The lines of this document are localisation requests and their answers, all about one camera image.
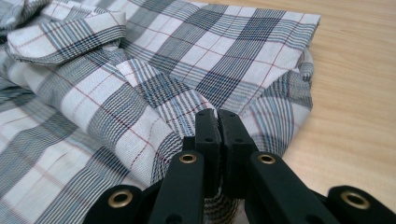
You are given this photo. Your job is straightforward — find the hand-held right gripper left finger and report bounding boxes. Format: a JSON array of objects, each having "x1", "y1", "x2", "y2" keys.
[{"x1": 148, "y1": 108, "x2": 222, "y2": 224}]

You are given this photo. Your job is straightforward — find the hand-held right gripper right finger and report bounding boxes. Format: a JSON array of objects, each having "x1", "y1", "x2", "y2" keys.
[{"x1": 218, "y1": 109, "x2": 340, "y2": 224}]

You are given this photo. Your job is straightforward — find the plaid button-up shirt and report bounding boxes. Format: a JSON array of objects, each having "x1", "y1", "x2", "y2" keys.
[{"x1": 0, "y1": 0, "x2": 321, "y2": 224}]

